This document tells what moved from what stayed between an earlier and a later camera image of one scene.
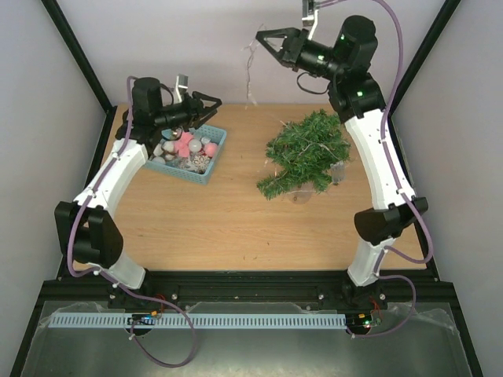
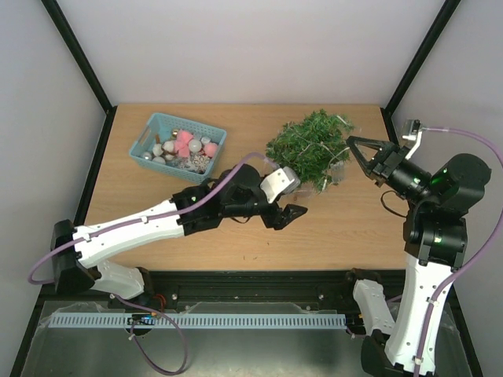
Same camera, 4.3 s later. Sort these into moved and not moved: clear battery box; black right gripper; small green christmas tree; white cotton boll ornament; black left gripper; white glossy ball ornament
Moved: black left gripper; black right gripper
Not moved: white cotton boll ornament; clear battery box; white glossy ball ornament; small green christmas tree
